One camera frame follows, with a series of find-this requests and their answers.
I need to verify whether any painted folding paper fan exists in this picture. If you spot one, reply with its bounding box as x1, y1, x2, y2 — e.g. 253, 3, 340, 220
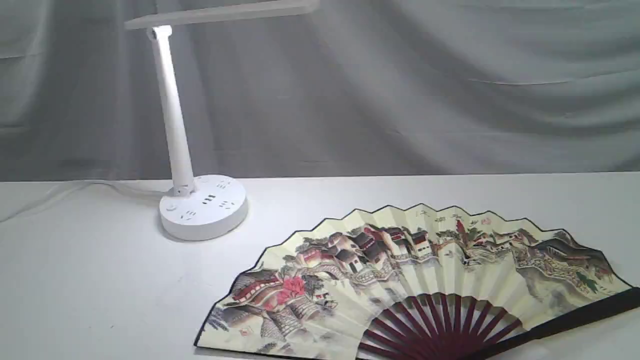
193, 203, 639, 360

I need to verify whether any grey fabric backdrop curtain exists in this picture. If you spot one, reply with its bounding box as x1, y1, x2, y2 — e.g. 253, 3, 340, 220
0, 0, 640, 182

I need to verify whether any white desk lamp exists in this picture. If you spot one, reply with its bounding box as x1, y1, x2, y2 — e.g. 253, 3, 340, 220
123, 0, 321, 243

